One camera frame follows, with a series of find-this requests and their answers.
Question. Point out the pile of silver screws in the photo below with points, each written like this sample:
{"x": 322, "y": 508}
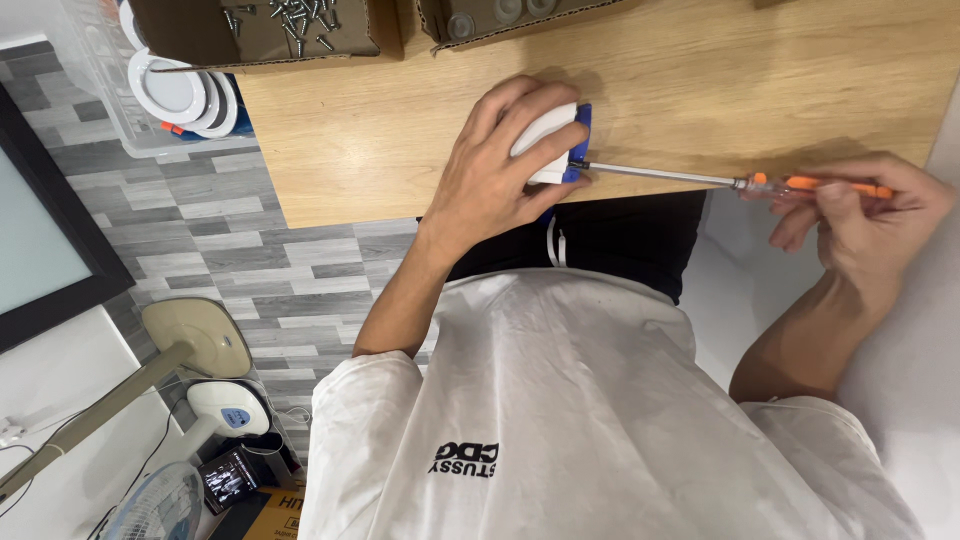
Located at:
{"x": 300, "y": 19}

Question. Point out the grey round plastic cap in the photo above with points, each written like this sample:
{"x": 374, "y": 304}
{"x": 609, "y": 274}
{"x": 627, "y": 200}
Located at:
{"x": 508, "y": 9}
{"x": 461, "y": 25}
{"x": 541, "y": 6}

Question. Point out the white electric fan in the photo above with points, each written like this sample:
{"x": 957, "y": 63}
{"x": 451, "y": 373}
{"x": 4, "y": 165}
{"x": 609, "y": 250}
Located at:
{"x": 225, "y": 409}

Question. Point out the person's right fingers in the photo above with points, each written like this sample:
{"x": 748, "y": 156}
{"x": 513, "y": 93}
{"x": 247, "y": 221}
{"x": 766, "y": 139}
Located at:
{"x": 799, "y": 217}

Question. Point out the cardboard box of screws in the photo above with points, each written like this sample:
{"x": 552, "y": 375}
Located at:
{"x": 195, "y": 37}

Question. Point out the beige pedestal stand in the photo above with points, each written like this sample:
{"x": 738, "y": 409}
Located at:
{"x": 199, "y": 337}

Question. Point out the white and blue lamp fitting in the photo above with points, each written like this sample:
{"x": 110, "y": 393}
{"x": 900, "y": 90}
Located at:
{"x": 547, "y": 127}

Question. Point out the black phone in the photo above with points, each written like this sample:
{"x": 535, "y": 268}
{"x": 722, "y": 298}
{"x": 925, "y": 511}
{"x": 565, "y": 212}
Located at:
{"x": 227, "y": 480}

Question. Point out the black framed panel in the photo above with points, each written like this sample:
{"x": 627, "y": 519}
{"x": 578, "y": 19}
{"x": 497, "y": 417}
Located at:
{"x": 45, "y": 225}

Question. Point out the black shorts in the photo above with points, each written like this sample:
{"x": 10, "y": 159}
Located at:
{"x": 622, "y": 240}

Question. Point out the white t-shirt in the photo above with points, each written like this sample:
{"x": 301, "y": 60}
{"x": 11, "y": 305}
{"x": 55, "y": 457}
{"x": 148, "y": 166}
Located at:
{"x": 570, "y": 405}

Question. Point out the stack of white round downlights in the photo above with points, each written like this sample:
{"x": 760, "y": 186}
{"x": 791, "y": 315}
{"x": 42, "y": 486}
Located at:
{"x": 169, "y": 90}

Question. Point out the clear plastic storage bin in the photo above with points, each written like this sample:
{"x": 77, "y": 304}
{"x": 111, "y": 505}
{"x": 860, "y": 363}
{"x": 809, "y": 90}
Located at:
{"x": 90, "y": 67}

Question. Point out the person's right hand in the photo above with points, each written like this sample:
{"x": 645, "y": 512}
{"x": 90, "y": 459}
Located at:
{"x": 877, "y": 225}

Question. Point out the brown printed cardboard carton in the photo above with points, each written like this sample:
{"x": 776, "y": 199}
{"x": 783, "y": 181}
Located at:
{"x": 274, "y": 517}

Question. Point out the cardboard box of caps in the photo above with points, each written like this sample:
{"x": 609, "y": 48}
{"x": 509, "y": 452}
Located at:
{"x": 480, "y": 34}

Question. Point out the person's left hand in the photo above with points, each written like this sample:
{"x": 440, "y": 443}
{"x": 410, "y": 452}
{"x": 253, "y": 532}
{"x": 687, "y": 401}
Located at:
{"x": 480, "y": 180}

